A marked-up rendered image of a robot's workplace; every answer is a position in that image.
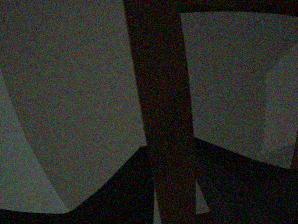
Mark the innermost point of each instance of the beige flat panel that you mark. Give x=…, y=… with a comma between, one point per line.
x=69, y=72

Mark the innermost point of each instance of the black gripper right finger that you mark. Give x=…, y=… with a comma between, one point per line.
x=240, y=190

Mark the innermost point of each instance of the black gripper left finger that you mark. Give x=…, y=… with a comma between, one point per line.
x=127, y=198

